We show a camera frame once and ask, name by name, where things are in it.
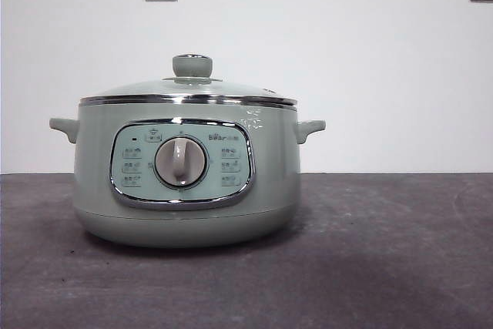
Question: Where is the glass lid with green knob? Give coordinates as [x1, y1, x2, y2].
[79, 53, 299, 109]

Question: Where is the sage green electric cooking pot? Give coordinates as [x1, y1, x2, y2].
[49, 98, 327, 249]

